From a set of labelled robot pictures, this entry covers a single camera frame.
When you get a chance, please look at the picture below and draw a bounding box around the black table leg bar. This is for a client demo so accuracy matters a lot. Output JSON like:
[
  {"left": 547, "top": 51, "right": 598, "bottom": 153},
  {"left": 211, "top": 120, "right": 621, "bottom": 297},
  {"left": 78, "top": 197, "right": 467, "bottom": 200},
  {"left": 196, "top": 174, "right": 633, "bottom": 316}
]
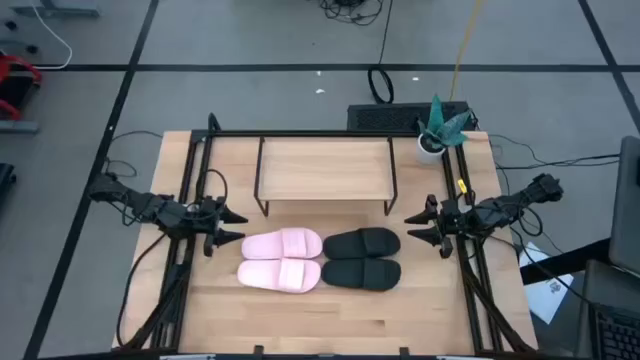
[{"left": 519, "top": 238, "right": 612, "bottom": 286}]

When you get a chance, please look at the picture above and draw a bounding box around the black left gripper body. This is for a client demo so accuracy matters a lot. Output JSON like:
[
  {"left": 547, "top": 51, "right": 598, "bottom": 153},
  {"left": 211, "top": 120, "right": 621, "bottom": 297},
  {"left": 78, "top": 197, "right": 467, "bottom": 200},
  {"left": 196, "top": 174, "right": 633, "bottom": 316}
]
[{"left": 187, "top": 196, "right": 226, "bottom": 259}]

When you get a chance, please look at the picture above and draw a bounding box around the black laptop keyboard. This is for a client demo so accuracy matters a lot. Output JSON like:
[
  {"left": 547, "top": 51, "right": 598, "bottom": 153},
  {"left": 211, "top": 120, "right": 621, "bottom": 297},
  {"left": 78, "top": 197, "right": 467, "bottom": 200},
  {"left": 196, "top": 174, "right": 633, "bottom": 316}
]
[{"left": 574, "top": 259, "right": 640, "bottom": 360}]

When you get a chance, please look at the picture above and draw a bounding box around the red cart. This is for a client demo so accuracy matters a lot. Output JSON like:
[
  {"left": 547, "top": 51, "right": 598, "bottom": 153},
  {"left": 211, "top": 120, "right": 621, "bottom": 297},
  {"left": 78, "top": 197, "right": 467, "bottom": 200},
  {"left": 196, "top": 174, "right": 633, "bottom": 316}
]
[{"left": 0, "top": 53, "right": 44, "bottom": 135}]

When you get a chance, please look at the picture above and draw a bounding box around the grey monitor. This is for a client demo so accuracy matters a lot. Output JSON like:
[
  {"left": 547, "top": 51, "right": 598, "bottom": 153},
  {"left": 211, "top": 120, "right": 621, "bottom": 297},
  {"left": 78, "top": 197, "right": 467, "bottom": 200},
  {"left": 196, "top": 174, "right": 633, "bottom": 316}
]
[{"left": 608, "top": 135, "right": 640, "bottom": 279}]

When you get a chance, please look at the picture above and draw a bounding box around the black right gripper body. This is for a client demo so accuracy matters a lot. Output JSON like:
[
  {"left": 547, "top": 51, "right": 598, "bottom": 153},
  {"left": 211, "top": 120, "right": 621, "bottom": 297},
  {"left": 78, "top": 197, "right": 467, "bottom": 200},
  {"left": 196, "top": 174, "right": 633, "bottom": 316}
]
[{"left": 425, "top": 193, "right": 474, "bottom": 260}]

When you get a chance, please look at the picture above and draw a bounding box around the black coiled cable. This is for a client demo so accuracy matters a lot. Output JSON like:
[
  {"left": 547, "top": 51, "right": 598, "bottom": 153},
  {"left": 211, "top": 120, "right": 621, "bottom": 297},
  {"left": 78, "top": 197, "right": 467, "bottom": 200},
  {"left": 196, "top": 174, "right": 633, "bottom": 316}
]
[{"left": 367, "top": 0, "right": 396, "bottom": 105}]

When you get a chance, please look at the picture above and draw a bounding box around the black metal rig frame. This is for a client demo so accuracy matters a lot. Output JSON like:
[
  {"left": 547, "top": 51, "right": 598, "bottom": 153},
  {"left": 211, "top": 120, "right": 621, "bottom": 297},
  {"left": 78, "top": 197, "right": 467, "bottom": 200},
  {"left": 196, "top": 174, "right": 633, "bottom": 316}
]
[{"left": 112, "top": 112, "right": 539, "bottom": 360}]

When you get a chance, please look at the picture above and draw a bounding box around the black slide sandal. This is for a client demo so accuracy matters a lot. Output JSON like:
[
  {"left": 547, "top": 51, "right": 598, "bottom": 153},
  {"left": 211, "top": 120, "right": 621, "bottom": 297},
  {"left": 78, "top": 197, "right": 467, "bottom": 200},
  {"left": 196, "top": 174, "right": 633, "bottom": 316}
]
[
  {"left": 322, "top": 226, "right": 402, "bottom": 261},
  {"left": 320, "top": 257, "right": 403, "bottom": 293}
]

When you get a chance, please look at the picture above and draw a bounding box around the green plant in white pot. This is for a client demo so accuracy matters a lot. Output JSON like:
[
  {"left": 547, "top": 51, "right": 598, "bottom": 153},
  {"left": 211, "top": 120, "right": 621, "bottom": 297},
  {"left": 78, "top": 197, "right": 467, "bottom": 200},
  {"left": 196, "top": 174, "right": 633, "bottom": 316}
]
[{"left": 414, "top": 93, "right": 474, "bottom": 166}]

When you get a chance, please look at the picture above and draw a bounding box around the white paper sheet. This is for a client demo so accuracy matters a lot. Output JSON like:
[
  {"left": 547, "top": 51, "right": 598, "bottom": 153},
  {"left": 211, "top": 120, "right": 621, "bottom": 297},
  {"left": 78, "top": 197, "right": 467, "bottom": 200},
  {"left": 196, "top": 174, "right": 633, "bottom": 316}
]
[{"left": 518, "top": 242, "right": 575, "bottom": 325}]

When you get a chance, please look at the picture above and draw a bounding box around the yellow cable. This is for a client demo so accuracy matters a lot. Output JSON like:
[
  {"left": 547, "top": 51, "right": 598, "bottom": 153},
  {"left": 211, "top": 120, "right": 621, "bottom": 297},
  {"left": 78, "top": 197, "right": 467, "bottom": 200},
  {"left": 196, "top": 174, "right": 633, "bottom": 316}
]
[{"left": 448, "top": 0, "right": 485, "bottom": 101}]

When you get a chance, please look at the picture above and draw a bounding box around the white cable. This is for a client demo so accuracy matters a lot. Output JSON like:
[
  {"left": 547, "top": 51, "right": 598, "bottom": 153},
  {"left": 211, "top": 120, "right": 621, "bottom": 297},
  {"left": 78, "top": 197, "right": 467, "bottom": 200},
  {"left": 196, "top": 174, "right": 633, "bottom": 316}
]
[{"left": 29, "top": 0, "right": 74, "bottom": 70}]

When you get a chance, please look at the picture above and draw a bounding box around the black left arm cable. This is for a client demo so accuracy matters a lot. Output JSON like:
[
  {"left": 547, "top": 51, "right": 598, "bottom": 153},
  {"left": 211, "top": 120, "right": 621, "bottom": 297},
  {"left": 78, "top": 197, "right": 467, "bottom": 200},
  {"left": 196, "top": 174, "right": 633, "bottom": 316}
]
[{"left": 202, "top": 168, "right": 229, "bottom": 221}]

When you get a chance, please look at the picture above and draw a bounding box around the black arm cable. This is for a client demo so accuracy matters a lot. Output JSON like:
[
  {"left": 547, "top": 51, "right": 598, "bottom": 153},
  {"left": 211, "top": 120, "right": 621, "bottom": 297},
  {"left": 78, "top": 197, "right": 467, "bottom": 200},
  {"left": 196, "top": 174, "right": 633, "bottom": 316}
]
[
  {"left": 202, "top": 168, "right": 229, "bottom": 221},
  {"left": 517, "top": 204, "right": 544, "bottom": 239}
]

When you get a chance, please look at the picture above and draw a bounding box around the wooden shelf with black frame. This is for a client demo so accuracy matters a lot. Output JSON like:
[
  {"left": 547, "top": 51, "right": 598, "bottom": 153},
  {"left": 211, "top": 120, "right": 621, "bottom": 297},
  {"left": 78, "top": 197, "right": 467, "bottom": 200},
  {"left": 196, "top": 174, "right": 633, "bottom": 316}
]
[{"left": 253, "top": 135, "right": 399, "bottom": 219}]

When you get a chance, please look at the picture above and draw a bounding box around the black cable tangle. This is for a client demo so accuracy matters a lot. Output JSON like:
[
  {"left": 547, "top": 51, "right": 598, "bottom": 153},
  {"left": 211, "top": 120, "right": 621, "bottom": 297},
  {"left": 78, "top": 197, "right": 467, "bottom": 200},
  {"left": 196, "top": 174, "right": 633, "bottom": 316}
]
[{"left": 318, "top": 0, "right": 385, "bottom": 26}]

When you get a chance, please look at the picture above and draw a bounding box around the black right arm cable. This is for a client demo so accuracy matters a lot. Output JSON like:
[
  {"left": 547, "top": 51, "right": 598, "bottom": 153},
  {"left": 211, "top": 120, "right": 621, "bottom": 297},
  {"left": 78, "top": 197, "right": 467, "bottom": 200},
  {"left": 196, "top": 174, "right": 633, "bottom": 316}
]
[{"left": 517, "top": 204, "right": 544, "bottom": 239}]

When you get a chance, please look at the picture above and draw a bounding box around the black equipment piece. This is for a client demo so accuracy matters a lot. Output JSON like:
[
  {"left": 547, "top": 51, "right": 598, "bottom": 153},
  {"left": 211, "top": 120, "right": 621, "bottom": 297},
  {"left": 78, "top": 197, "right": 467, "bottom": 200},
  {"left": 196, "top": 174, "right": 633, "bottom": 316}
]
[{"left": 0, "top": 162, "right": 18, "bottom": 201}]

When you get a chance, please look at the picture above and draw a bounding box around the pink slide sandal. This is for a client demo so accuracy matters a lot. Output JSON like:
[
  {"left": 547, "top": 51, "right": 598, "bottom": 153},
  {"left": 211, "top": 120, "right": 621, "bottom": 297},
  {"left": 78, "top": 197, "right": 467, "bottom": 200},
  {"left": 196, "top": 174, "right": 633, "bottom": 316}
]
[
  {"left": 241, "top": 227, "right": 324, "bottom": 261},
  {"left": 236, "top": 257, "right": 322, "bottom": 295}
]

